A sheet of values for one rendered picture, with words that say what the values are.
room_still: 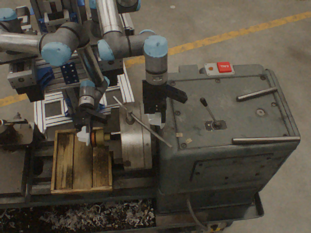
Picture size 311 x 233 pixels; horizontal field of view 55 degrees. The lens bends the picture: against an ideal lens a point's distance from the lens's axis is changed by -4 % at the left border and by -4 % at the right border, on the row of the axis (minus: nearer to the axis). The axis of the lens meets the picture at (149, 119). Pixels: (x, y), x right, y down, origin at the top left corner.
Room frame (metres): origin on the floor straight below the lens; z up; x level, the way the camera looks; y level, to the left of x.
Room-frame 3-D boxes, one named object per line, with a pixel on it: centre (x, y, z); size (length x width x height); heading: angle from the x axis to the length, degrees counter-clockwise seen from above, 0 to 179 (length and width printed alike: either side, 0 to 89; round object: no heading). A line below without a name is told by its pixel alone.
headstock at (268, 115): (0.80, -0.32, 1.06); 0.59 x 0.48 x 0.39; 95
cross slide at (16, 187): (0.70, 0.70, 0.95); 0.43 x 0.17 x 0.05; 5
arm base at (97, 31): (1.40, 0.26, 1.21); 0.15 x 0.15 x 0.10
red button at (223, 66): (1.01, -0.35, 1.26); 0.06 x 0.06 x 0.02; 5
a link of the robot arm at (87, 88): (0.99, 0.32, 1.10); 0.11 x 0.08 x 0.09; 4
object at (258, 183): (0.80, -0.32, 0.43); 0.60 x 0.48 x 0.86; 95
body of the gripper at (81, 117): (0.83, 0.31, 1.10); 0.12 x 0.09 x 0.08; 4
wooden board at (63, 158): (0.72, 0.35, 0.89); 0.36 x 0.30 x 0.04; 5
